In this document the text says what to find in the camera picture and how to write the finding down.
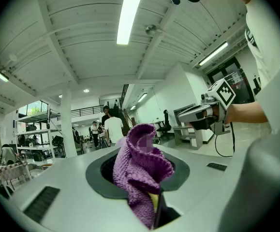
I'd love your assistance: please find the metal shelving rack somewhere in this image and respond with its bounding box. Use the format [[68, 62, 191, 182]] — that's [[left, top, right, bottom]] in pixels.
[[15, 102, 61, 160]]

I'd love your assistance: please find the dark staircase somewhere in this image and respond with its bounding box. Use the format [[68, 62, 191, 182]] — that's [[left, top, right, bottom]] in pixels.
[[118, 83, 136, 136]]

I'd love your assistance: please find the black balcony railing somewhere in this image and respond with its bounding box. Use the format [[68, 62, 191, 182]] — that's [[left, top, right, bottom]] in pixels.
[[70, 105, 105, 118]]

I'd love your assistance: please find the white table with checkered edge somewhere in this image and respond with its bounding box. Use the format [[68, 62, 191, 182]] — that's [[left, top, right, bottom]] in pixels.
[[0, 160, 33, 191]]

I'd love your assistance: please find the grey bench desk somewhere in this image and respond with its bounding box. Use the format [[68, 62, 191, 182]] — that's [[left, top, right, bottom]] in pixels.
[[173, 125, 204, 151]]

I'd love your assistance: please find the person's right hand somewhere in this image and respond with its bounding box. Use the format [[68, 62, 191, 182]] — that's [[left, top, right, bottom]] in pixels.
[[203, 104, 221, 119]]

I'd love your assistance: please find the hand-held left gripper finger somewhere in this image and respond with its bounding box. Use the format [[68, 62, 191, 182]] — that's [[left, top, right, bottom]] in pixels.
[[153, 194, 181, 228]]

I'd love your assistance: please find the person's right forearm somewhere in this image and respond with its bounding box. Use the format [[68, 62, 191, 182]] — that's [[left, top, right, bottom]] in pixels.
[[226, 100, 269, 125]]

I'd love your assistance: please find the black framed glass door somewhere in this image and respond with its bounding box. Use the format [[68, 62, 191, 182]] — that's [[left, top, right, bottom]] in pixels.
[[206, 56, 256, 105]]

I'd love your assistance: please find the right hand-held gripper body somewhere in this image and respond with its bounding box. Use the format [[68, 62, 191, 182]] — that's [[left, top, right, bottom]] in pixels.
[[177, 78, 236, 136]]

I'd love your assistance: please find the white pillar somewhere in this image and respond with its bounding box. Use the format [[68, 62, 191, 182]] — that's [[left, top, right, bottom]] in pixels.
[[60, 86, 78, 158]]

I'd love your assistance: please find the round metal ceiling fixture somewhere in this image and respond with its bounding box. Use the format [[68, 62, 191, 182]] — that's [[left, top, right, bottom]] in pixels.
[[145, 24, 158, 36]]

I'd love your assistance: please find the person's white t-shirt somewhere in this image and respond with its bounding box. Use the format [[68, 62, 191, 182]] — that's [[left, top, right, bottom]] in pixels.
[[245, 0, 280, 142]]

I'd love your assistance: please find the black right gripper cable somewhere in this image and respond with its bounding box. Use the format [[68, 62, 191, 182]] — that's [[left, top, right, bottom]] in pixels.
[[214, 121, 236, 158]]

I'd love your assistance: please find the black office chair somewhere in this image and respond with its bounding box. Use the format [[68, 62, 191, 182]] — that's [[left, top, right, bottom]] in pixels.
[[156, 109, 172, 140]]

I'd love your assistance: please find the purple knitted cloth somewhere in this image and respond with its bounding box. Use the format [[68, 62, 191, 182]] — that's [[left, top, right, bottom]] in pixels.
[[112, 123, 175, 230]]

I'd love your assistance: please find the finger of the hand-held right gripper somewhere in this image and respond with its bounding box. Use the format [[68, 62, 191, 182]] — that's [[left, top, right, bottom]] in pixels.
[[189, 116, 216, 131]]

